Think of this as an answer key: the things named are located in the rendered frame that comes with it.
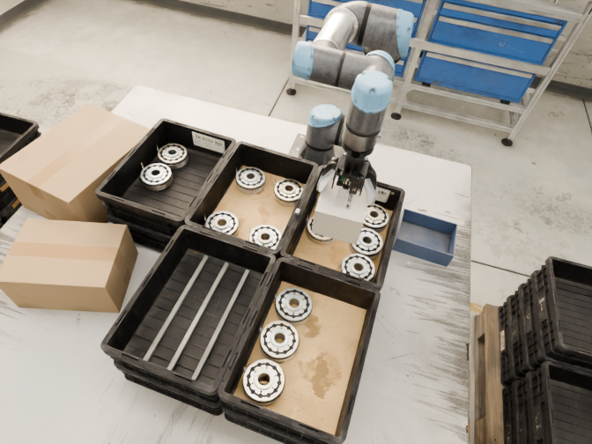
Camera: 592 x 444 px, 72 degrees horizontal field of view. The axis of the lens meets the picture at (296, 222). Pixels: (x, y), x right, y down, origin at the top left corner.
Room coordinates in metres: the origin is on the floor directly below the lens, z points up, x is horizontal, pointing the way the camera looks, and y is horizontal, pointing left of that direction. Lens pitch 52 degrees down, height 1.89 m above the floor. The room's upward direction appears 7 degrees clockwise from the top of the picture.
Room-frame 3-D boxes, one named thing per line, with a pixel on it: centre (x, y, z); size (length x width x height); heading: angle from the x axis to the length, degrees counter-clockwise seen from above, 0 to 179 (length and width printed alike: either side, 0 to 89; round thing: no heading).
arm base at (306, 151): (1.25, -0.05, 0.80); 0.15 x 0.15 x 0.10
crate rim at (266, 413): (0.41, -0.06, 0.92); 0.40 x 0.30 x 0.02; 166
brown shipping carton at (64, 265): (0.61, 0.66, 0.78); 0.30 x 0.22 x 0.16; 94
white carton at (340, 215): (0.73, -0.12, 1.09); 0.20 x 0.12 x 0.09; 170
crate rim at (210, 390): (0.48, 0.23, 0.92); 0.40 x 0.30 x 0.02; 166
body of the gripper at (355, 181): (0.70, -0.11, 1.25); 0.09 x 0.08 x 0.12; 170
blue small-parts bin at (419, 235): (0.92, -0.47, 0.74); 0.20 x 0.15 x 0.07; 77
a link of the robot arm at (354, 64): (0.81, -0.11, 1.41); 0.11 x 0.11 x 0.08; 81
